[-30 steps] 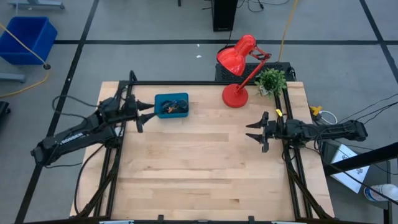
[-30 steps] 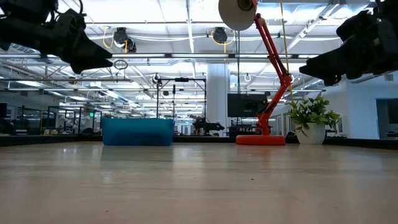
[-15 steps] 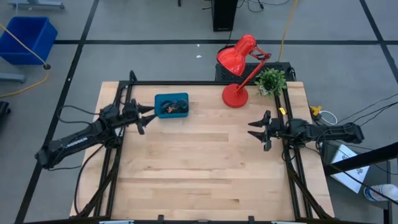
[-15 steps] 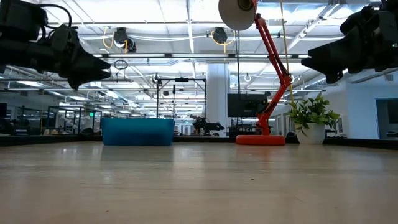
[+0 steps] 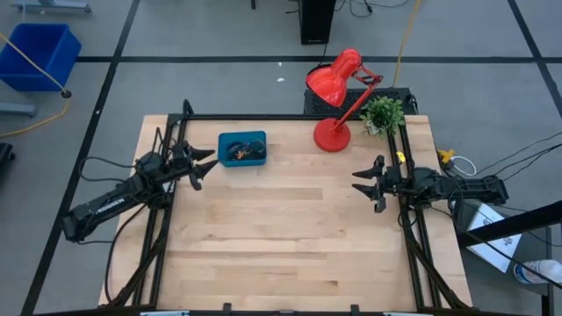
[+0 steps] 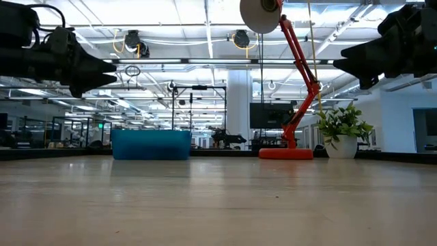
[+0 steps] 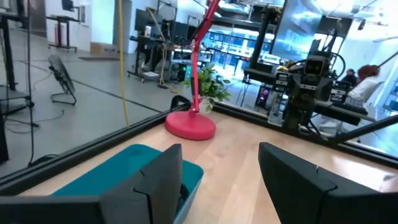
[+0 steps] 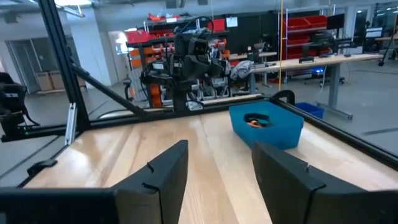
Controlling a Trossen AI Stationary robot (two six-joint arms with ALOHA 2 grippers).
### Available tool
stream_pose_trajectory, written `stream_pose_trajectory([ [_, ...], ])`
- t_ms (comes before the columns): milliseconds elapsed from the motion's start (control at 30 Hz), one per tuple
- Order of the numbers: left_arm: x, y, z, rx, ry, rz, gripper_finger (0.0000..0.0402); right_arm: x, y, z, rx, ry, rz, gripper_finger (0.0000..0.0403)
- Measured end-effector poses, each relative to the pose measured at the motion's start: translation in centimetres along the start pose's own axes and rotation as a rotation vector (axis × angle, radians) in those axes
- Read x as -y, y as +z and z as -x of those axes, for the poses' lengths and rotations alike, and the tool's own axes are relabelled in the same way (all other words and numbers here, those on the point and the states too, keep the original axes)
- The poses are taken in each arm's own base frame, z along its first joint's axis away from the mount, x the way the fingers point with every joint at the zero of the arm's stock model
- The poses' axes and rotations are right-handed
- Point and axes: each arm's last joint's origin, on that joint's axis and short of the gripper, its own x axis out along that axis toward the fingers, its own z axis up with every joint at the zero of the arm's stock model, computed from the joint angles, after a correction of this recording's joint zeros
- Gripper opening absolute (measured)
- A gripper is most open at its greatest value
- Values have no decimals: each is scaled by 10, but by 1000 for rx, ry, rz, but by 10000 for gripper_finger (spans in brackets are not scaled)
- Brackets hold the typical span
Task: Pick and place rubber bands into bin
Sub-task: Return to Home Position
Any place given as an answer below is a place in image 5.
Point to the grey metal floor foot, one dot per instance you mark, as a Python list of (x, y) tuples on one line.
[(52, 6), (17, 109)]

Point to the black computer tower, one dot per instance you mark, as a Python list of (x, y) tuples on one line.
[(316, 22)]

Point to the dark blue floor bin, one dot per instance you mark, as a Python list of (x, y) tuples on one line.
[(44, 57)]

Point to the black caster base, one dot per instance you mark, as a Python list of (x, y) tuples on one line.
[(5, 153)]

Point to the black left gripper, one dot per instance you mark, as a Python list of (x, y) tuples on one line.
[(179, 162)]

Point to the white printed cardboard box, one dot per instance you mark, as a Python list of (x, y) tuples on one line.
[(487, 254)]

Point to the small green potted plant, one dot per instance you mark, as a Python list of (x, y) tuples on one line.
[(382, 116)]

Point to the silver frame bracket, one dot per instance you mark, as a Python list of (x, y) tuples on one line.
[(406, 313), (164, 313)]

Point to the clear plastic water bottle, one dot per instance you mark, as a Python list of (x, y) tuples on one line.
[(538, 270)]

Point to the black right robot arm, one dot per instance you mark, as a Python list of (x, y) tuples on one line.
[(465, 191)]

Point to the black arched frame bracket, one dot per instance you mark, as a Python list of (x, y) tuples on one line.
[(188, 109)]

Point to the black aluminium table frame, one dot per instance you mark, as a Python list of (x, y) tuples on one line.
[(285, 117)]

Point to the small black frame clamp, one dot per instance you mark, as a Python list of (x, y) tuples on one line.
[(227, 307), (355, 309)]

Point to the red desk lamp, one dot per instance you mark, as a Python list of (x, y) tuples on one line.
[(331, 83)]

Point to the yellow plug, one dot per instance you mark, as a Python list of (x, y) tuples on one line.
[(445, 155)]

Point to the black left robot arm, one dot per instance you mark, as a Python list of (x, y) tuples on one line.
[(110, 204)]

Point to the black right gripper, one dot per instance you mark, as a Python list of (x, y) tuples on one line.
[(393, 183)]

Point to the teal blue plastic bin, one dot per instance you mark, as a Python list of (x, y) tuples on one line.
[(221, 149)]

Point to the black metal beam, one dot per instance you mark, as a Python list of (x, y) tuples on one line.
[(527, 219)]

